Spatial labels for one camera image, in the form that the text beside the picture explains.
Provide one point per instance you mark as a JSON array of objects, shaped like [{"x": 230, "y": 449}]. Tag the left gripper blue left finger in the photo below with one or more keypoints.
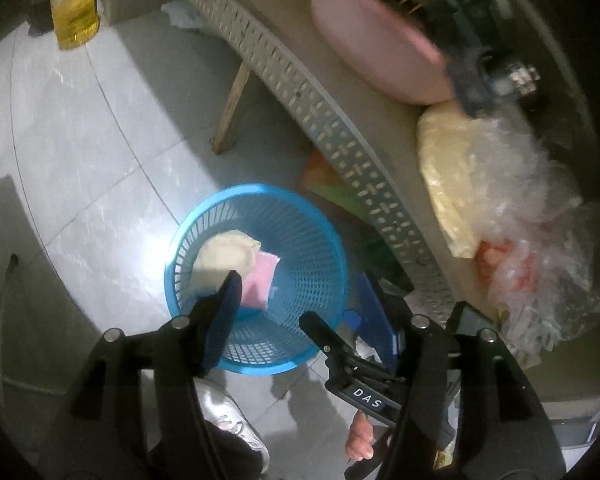
[{"x": 220, "y": 310}]

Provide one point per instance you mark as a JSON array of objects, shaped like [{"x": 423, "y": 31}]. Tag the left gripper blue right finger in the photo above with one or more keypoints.
[{"x": 376, "y": 329}]

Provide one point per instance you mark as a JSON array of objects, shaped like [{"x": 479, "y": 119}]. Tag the pink bubble wrap pad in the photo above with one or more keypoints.
[{"x": 256, "y": 287}]

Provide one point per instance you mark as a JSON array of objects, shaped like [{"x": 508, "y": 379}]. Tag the brown paper bag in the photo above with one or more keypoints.
[{"x": 221, "y": 254}]

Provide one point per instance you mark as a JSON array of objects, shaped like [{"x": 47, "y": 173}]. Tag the person right hand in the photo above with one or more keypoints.
[{"x": 363, "y": 433}]

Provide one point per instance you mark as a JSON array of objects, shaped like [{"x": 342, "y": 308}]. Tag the blue plastic waste basket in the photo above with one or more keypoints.
[{"x": 312, "y": 274}]

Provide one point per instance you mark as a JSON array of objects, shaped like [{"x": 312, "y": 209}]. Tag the white sneaker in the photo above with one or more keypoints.
[{"x": 243, "y": 452}]

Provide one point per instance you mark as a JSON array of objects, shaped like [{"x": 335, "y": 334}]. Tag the perforated metal shelf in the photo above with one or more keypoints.
[{"x": 368, "y": 138}]

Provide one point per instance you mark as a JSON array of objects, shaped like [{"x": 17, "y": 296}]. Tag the yellow plastic bag on shelf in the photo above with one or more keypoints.
[{"x": 445, "y": 139}]

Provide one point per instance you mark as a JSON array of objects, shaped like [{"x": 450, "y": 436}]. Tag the red clear plastic bag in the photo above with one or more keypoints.
[{"x": 546, "y": 284}]

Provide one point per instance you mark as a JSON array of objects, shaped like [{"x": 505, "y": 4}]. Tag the pink basin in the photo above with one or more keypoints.
[{"x": 389, "y": 52}]

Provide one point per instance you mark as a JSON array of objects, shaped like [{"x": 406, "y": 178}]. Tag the cooking oil bottle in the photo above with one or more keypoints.
[{"x": 75, "y": 22}]

